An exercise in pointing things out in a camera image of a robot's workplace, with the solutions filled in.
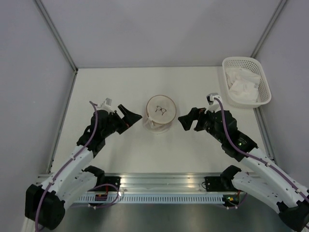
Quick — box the white perforated plastic basket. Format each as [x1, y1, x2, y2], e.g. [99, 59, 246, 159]
[222, 57, 272, 109]

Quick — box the right aluminium frame post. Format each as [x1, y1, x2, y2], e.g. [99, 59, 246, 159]
[250, 0, 289, 58]

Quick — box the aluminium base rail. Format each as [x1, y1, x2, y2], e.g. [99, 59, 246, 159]
[106, 173, 220, 194]

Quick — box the white slotted cable duct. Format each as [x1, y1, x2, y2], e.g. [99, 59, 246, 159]
[75, 193, 224, 204]

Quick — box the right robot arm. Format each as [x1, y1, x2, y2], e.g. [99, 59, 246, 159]
[178, 107, 309, 232]

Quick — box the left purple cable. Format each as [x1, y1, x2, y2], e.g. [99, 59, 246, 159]
[34, 101, 102, 232]

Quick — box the aluminium frame post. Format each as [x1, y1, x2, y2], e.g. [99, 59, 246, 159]
[250, 0, 289, 58]
[33, 0, 79, 72]

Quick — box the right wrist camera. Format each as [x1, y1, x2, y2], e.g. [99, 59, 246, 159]
[206, 93, 222, 106]

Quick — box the left aluminium frame post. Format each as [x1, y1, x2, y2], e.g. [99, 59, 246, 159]
[33, 0, 79, 72]

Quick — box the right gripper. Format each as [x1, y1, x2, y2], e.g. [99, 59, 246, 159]
[178, 104, 225, 143]

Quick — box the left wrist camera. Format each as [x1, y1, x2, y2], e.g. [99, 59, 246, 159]
[97, 98, 113, 113]

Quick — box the white cloth in basket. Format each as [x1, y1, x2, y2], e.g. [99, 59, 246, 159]
[225, 67, 262, 103]

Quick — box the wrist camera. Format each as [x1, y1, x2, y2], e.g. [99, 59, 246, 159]
[97, 98, 113, 113]
[206, 93, 222, 106]

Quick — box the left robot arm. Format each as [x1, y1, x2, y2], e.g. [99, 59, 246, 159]
[25, 102, 142, 232]

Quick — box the white mesh laundry bag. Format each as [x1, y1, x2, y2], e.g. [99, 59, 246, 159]
[143, 95, 177, 134]

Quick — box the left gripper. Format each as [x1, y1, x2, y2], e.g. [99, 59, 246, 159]
[102, 104, 141, 138]

